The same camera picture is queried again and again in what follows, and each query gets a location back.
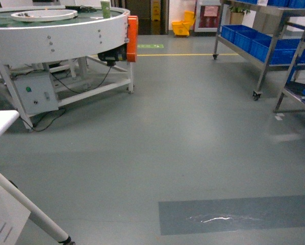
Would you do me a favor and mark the white control box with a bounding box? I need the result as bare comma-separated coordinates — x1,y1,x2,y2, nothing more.
14,71,59,114

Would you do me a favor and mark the steel shelf cart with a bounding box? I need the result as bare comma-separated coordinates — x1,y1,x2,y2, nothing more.
213,1,305,101

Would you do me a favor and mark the yellow mop bucket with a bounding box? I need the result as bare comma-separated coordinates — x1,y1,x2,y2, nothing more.
171,11,195,37

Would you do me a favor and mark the orange motor cover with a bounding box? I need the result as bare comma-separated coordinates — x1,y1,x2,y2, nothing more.
126,15,139,62

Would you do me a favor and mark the green paper cup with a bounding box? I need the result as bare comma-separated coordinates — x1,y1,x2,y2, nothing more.
100,0,111,19

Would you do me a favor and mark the white round conveyor machine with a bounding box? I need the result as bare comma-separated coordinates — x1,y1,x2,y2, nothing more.
0,6,134,130

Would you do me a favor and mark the blue bin on cart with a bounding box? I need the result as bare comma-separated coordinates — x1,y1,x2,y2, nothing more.
249,33,301,65

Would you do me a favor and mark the white table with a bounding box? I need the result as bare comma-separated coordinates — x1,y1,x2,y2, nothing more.
0,110,75,244

